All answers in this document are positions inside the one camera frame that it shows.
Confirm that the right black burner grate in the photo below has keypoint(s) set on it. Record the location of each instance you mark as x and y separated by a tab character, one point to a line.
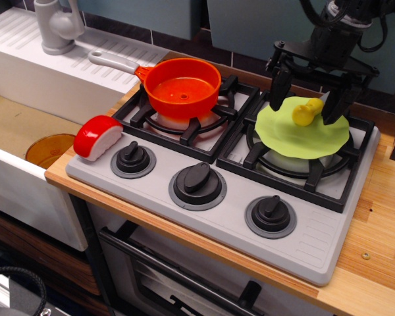
334	182

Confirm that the left black stove knob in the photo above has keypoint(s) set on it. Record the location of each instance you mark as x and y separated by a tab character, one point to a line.
133	161

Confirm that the grey toy stove top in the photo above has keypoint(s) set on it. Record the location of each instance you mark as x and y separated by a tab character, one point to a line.
310	252

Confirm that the left black burner grate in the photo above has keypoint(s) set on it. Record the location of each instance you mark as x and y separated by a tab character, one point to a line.
199	138

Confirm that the black burner grate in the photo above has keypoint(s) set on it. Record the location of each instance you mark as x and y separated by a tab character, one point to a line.
199	138
334	182

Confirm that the white toy sink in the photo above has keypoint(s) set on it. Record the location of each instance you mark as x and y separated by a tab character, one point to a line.
43	95

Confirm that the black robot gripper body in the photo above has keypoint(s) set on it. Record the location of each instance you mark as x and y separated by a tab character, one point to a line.
330	66

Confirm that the middle black stove knob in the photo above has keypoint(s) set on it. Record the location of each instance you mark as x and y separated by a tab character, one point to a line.
198	187

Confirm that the orange toy saucepan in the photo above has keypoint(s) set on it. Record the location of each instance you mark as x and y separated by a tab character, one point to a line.
179	89

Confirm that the grey toy faucet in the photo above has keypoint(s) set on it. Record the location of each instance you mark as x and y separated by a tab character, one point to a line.
58	29

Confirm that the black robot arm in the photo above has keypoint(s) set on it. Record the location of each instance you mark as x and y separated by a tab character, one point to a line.
351	24

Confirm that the teal cabinet box left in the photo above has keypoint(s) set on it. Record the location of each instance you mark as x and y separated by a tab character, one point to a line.
176	18

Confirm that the amber plastic bowl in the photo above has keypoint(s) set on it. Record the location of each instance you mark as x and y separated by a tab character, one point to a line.
47	150

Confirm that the right black stove knob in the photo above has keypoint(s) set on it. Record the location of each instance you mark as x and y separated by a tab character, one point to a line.
270	217

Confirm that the light green round cloth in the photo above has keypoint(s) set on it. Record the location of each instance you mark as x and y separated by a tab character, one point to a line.
278	132

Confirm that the yellow handled toy spatula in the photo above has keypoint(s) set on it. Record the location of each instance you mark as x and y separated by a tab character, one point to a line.
304	114

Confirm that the toy oven door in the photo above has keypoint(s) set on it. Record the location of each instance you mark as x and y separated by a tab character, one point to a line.
163	277

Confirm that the black stove knob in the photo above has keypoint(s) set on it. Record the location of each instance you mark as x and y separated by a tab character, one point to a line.
198	187
270	217
133	161

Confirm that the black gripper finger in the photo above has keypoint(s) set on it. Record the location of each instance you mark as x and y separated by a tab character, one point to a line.
281	84
341	97

